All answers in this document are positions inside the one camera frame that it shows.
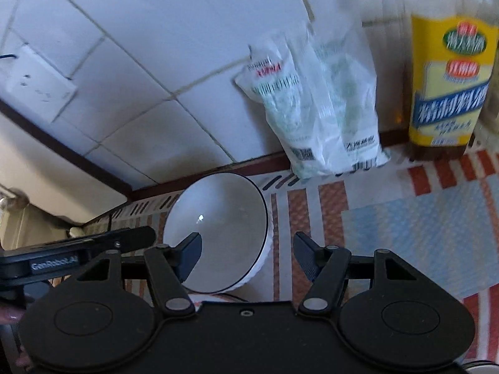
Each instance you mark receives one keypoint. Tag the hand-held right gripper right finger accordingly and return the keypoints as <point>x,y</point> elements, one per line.
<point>306,259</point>

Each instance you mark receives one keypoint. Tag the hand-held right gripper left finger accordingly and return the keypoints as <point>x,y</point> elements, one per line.
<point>191,255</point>

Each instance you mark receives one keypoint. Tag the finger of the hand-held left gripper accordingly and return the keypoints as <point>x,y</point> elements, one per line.
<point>128,237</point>

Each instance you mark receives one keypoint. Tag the large white bowl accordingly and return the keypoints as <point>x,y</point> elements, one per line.
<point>226,214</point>

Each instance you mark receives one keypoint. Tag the person's left hand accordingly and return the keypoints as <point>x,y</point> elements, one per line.
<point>9,314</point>

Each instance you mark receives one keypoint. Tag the white plate with dark rim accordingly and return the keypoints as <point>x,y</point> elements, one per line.
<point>234,299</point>

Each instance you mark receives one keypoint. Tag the striped tablecloth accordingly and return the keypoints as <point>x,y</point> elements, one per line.
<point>390,218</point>

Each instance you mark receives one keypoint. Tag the white printed bag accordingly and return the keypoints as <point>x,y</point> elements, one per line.
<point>351,105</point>
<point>284,124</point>

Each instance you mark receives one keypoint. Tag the bottle with yellow label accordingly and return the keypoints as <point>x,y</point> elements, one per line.
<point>448,85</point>

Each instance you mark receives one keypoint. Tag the white wall socket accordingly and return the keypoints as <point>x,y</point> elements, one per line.
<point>37,85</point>

